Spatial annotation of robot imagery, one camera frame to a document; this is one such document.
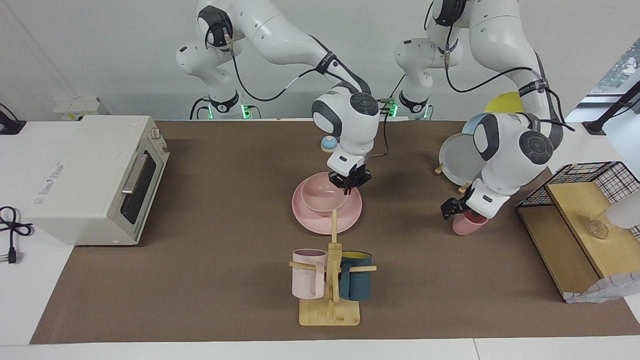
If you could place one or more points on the patterned white cloth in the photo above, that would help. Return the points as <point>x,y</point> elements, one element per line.
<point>605,290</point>

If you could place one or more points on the dark blue mug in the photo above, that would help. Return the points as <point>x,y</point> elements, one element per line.
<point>357,285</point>

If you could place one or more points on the wooden stepped shelf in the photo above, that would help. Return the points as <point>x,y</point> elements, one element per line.
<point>560,240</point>

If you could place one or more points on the blue service bell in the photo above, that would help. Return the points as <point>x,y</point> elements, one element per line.
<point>327,146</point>

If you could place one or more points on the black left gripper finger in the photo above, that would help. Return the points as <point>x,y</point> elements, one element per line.
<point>470,214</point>
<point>446,215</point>

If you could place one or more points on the clear glass piece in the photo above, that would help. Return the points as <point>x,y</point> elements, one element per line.
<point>598,230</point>

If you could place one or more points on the grey plate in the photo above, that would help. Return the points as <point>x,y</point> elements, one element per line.
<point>460,160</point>

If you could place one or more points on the light blue plate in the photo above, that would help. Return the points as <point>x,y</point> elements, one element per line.
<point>475,125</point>

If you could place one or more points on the brown table mat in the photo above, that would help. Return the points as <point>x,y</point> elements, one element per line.
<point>240,280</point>

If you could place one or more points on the yellow plate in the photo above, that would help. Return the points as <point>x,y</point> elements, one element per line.
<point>502,102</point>

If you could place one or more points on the white power strip box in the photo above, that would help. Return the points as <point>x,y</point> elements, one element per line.
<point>75,107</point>

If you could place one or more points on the light pink mug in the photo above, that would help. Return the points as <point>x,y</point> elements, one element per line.
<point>307,280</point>

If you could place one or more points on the pink bowl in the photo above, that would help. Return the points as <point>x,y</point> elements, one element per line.
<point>320,197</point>

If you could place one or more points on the black desk mount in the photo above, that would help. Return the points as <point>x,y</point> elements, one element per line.
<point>9,126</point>

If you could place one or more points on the white toaster oven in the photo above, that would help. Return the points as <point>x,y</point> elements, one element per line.
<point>85,175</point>

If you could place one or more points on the pink plate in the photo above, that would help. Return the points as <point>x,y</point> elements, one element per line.
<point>310,220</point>

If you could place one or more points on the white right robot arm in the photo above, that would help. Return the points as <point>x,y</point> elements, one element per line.
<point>280,35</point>

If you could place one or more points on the wooden plate rack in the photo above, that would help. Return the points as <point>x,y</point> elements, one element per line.
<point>439,169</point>

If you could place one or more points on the black clamp stand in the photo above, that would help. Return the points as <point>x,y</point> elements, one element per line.
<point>612,107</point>

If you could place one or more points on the pink cup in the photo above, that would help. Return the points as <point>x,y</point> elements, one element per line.
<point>467,227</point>

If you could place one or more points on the frosted white object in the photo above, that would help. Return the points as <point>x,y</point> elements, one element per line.
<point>625,212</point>

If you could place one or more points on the wooden mug tree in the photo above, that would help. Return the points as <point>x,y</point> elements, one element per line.
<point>330,312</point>

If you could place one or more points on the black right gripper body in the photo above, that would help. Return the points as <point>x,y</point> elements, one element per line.
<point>356,177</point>

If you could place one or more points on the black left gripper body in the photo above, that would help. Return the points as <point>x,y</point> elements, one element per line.
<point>457,206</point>

